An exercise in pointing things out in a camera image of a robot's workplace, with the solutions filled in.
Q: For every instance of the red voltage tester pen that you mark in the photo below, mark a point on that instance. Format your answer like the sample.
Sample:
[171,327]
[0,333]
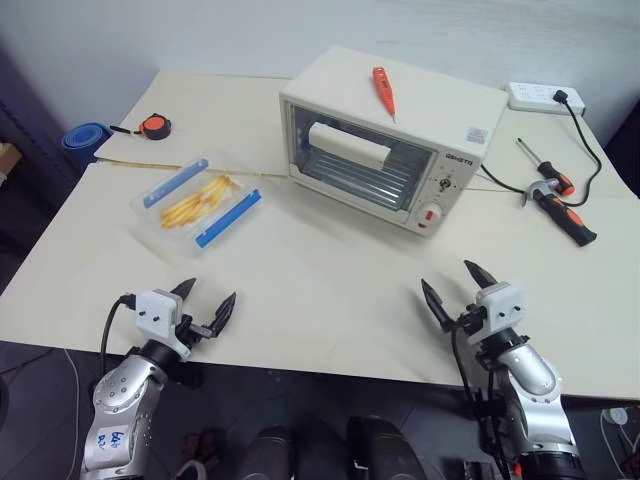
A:
[383,85]

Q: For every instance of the blue container clip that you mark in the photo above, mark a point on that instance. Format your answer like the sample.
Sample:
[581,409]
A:
[172,184]
[230,217]

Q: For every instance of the black orange screwdriver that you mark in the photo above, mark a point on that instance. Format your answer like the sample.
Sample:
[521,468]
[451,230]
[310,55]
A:
[556,176]

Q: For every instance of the white round floor device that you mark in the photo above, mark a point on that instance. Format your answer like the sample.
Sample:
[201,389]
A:
[617,416]

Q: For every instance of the brown cardboard box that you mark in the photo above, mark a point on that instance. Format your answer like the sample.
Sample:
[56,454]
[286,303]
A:
[9,157]

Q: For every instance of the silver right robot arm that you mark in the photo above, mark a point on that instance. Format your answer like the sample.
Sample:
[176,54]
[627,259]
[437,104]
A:
[532,395]

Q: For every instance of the dark rounded shape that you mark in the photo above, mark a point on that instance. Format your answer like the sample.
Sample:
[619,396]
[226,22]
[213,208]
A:
[385,447]
[265,455]

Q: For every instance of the white power strip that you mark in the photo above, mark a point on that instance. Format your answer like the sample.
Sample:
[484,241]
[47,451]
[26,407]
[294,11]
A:
[530,95]

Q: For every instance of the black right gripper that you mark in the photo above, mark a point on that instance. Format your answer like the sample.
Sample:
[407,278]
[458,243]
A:
[473,319]

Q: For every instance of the french fries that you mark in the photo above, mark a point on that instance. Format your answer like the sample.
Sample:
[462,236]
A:
[195,202]

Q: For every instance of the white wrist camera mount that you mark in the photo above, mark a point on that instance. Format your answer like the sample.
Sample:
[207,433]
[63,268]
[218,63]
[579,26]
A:
[502,305]
[157,312]

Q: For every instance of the black toggle switch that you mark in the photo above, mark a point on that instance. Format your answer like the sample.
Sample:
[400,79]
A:
[444,185]

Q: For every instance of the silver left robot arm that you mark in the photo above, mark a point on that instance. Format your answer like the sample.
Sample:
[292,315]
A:
[120,395]

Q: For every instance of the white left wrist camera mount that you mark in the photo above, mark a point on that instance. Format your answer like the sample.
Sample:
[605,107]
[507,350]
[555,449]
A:
[157,312]

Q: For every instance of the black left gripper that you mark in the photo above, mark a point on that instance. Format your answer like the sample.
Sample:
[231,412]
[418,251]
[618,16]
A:
[186,327]

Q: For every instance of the cream toaster oven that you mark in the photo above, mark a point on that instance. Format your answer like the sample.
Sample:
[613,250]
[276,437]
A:
[435,115]

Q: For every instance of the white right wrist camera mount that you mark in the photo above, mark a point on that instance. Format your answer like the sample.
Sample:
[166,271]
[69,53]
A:
[502,305]

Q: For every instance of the black power plug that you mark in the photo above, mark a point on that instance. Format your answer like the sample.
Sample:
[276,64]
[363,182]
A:
[561,95]

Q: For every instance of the clear container of fries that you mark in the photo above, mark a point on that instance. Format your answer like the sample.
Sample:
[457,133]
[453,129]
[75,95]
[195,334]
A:
[170,240]

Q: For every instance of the orange black tape measure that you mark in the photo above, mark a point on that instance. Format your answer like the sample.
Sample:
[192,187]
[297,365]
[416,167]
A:
[156,126]

